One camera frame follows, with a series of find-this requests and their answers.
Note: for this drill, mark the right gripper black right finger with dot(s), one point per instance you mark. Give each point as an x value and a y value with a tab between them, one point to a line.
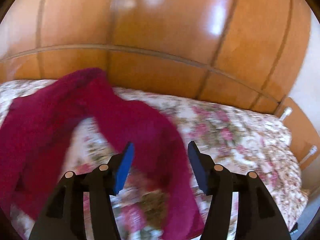
258	214

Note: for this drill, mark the floral quilted bedspread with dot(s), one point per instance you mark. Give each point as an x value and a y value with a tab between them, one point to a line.
239	140

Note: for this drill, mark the dark red knit garment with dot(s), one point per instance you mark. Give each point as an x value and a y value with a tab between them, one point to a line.
36	134

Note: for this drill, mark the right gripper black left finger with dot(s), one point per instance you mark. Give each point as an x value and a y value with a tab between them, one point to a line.
62	217

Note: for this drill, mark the wooden nightstand with white handles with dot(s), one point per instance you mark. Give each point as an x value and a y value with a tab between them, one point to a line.
304	137

